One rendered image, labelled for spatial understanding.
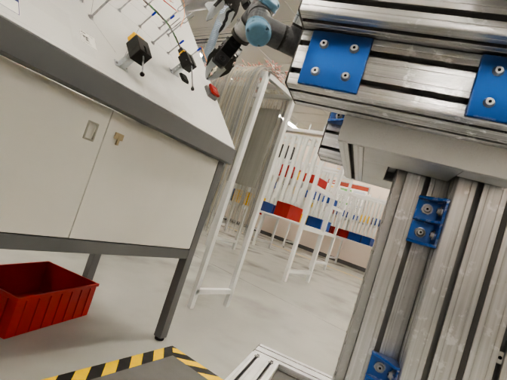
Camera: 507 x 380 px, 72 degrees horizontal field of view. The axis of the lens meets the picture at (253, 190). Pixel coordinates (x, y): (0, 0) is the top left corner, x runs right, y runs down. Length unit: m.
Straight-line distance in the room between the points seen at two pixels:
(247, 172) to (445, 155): 1.90
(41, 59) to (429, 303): 0.94
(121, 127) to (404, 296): 0.89
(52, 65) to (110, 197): 0.42
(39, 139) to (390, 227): 0.85
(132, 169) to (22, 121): 0.35
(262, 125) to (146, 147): 1.36
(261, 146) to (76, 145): 1.53
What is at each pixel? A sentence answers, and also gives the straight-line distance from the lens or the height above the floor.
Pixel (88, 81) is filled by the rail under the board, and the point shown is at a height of 0.83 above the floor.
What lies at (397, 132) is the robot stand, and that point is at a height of 0.84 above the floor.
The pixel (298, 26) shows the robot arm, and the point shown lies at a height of 1.20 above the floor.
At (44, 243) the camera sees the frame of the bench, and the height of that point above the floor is 0.38.
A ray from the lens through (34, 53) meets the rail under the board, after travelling 0.98.
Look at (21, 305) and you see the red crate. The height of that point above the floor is 0.11.
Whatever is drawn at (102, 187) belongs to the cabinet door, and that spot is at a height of 0.57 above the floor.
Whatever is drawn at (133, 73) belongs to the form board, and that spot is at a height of 0.93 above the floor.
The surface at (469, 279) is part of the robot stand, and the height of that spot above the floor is 0.65.
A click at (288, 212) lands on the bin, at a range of 4.28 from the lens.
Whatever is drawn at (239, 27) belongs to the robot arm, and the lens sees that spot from 1.24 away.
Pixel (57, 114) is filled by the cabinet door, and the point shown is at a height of 0.72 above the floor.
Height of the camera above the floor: 0.65
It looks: 3 degrees up
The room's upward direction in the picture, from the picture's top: 18 degrees clockwise
